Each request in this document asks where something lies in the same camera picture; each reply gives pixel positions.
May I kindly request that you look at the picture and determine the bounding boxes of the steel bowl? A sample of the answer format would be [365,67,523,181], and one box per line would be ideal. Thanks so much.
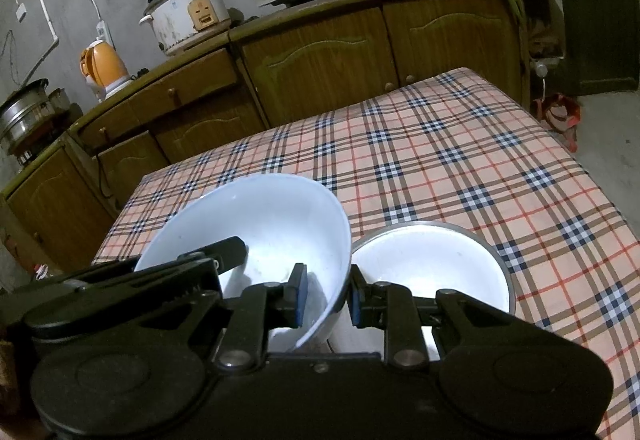
[349,221,517,321]

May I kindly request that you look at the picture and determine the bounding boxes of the small steel pot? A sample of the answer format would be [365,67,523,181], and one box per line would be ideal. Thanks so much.
[47,87,71,113]

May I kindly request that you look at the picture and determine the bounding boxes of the orange electric kettle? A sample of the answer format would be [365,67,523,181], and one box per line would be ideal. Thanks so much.
[79,40,131,101]

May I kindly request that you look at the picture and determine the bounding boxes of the white rice cooker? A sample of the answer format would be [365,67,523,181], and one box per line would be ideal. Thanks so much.
[139,0,232,57]

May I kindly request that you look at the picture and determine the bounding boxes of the wide white bowl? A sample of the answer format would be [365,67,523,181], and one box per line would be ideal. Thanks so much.
[134,173,352,355]

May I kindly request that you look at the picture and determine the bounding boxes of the plaid tablecloth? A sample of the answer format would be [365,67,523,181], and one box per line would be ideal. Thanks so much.
[92,67,640,436]

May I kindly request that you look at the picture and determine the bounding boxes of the induction cooker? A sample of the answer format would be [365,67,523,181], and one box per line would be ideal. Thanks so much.
[10,140,56,168]

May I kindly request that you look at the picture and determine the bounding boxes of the red bag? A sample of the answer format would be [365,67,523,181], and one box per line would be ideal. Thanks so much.
[531,92,582,153]

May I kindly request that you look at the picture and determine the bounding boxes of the dark green door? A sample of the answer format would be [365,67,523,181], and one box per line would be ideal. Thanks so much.
[547,0,640,95]

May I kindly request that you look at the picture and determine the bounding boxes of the steel steamer pot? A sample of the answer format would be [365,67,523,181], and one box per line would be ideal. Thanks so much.
[0,78,56,155]

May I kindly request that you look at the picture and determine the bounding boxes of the deep white bowl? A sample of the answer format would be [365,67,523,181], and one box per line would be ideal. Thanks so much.
[351,227,511,355]

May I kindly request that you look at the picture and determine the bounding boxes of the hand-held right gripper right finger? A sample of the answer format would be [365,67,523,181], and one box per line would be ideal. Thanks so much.
[346,265,506,369]

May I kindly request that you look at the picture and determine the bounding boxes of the brown wooden cabinet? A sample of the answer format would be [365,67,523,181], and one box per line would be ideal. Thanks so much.
[0,0,561,271]

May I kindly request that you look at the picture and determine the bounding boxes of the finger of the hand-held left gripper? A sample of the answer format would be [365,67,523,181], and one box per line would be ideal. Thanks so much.
[177,236,248,273]

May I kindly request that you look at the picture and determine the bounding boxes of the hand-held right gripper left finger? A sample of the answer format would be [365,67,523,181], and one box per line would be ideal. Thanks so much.
[215,263,308,371]

